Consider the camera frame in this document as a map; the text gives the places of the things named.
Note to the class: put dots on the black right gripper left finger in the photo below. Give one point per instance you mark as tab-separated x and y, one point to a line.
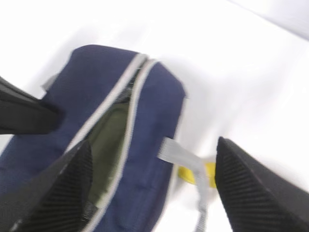
53	201

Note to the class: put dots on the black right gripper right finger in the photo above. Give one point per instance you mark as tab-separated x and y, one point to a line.
255	198

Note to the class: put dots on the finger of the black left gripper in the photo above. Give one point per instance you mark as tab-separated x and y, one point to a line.
21	113

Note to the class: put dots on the yellow banana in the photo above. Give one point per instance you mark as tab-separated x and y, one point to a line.
187	175

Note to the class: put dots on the navy blue lunch bag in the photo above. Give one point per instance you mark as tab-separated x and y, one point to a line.
127	107

